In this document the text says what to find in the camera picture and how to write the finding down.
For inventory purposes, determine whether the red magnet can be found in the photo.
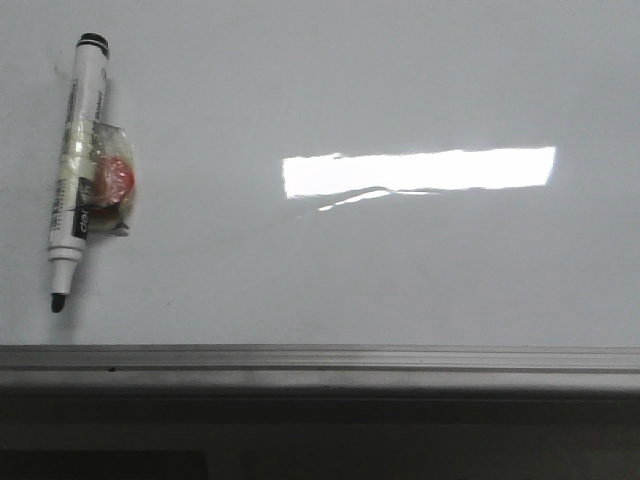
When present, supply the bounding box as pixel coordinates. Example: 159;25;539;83
89;123;136;236

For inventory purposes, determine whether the white black whiteboard marker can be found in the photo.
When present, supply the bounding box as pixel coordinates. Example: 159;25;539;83
47;32;110;313

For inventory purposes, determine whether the white whiteboard with aluminium frame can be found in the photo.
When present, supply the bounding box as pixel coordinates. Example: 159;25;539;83
1;1;639;396

